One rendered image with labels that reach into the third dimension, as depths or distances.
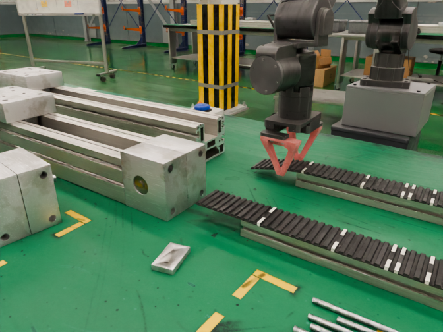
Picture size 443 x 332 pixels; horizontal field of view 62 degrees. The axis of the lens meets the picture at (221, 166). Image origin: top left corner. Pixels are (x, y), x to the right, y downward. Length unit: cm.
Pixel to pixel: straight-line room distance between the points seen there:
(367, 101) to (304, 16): 48
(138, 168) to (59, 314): 23
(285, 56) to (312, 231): 25
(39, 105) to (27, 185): 34
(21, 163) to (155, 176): 19
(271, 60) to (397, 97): 53
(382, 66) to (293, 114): 48
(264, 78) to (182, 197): 22
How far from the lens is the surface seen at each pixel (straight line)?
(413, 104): 102
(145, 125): 82
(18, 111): 85
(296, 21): 61
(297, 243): 49
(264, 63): 56
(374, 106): 104
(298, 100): 62
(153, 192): 56
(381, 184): 65
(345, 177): 65
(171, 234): 54
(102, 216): 60
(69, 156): 70
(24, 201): 57
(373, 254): 47
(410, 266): 47
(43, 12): 678
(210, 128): 79
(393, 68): 106
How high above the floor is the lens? 108
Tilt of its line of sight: 23 degrees down
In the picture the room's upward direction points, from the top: straight up
